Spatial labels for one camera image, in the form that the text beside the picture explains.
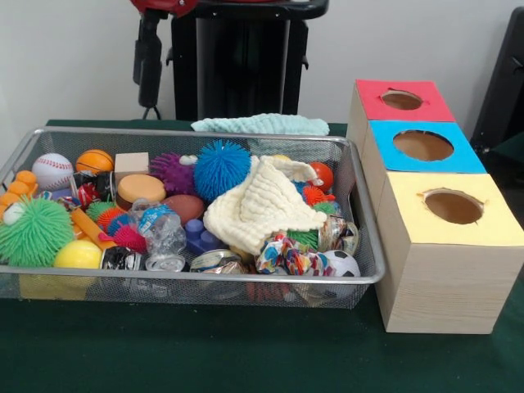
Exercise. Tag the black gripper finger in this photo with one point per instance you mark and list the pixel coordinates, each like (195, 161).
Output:
(152, 61)
(137, 59)

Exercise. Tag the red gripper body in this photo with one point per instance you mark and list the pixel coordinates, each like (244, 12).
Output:
(164, 6)

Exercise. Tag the cream waffle cloth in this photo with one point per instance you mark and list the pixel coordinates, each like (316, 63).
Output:
(262, 209)

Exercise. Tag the clear mesh bin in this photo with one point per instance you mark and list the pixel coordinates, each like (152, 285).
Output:
(205, 291)

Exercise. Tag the wooden box with three holes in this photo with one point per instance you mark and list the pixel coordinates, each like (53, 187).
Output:
(446, 270)

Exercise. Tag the small orange basketball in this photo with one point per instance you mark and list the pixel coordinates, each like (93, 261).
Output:
(94, 161)

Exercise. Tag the purple spiky ball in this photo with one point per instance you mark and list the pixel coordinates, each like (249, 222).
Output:
(171, 173)

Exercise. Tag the mint green cloth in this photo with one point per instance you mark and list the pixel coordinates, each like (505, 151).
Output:
(262, 124)

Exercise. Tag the blue spiky ball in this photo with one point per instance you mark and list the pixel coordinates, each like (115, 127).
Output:
(222, 169)

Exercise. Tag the white baseball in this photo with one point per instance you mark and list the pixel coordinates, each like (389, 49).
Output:
(52, 172)

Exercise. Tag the green spiky ball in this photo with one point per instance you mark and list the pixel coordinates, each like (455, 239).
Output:
(35, 229)

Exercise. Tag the yellow tennis ball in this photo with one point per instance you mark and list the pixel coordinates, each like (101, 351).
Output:
(77, 255)

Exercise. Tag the red ball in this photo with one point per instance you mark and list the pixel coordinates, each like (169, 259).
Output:
(322, 176)

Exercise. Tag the multicoloured patterned cloth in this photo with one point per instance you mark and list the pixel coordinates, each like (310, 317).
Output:
(286, 258)

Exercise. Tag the small soccer ball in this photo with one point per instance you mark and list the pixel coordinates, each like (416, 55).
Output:
(342, 264)

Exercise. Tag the dark green tablecloth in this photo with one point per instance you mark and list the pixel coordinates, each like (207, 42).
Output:
(246, 352)

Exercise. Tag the black chair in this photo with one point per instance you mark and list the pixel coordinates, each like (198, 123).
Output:
(506, 90)

